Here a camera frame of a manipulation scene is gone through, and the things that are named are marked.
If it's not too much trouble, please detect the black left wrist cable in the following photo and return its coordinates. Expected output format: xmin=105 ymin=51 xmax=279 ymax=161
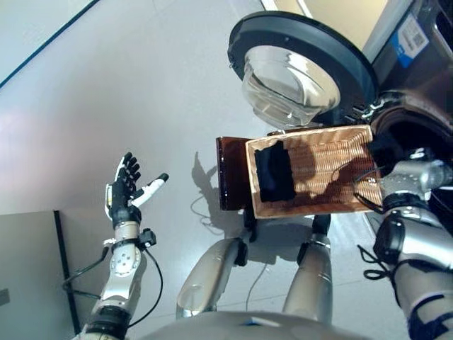
xmin=62 ymin=245 xmax=164 ymax=329

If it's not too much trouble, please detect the white appliance enclosure panel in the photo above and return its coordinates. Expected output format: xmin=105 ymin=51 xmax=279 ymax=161
xmin=360 ymin=0 xmax=415 ymax=65

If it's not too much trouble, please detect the grey cabinet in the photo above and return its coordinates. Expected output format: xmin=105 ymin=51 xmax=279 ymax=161
xmin=0 ymin=209 xmax=81 ymax=340

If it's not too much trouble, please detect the black garment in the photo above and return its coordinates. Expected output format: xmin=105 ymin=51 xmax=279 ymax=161
xmin=253 ymin=140 xmax=298 ymax=204
xmin=369 ymin=136 xmax=405 ymax=171

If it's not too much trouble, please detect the white counter cabinet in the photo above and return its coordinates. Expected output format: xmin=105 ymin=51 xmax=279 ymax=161
xmin=261 ymin=0 xmax=390 ymax=51

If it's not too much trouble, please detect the folded black garment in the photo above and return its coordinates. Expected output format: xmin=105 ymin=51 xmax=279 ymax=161
xmin=253 ymin=140 xmax=298 ymax=204

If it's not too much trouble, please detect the round glass washer door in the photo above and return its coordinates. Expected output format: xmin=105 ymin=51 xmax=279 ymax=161
xmin=227 ymin=11 xmax=380 ymax=130

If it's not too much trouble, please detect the brown wicker laundry basket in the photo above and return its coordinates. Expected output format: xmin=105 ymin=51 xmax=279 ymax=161
xmin=245 ymin=123 xmax=385 ymax=220

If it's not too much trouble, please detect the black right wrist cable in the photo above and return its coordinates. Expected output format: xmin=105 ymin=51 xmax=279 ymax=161
xmin=331 ymin=165 xmax=401 ymax=281

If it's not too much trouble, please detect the right silver robot leg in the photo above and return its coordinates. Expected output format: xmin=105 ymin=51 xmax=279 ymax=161
xmin=282 ymin=214 xmax=334 ymax=326

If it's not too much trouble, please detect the dark brown wooden stool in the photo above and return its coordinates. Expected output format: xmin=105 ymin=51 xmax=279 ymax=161
xmin=215 ymin=127 xmax=320 ymax=213

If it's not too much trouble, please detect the left silver robot leg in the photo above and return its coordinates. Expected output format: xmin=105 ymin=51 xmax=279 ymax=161
xmin=176 ymin=212 xmax=258 ymax=320

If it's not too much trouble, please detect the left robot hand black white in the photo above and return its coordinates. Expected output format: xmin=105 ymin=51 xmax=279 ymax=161
xmin=104 ymin=152 xmax=171 ymax=227

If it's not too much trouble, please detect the grey robot torso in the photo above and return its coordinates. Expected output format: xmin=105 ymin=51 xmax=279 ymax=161
xmin=139 ymin=310 xmax=377 ymax=340

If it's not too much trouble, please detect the silver robot leg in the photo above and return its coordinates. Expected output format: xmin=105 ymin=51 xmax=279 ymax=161
xmin=176 ymin=212 xmax=258 ymax=320
xmin=282 ymin=214 xmax=334 ymax=326

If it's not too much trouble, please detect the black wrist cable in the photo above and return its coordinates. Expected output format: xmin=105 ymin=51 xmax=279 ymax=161
xmin=331 ymin=165 xmax=401 ymax=281
xmin=62 ymin=245 xmax=164 ymax=329

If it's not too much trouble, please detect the dark grey washing machine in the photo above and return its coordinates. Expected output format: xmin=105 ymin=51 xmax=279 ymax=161
xmin=336 ymin=0 xmax=453 ymax=249

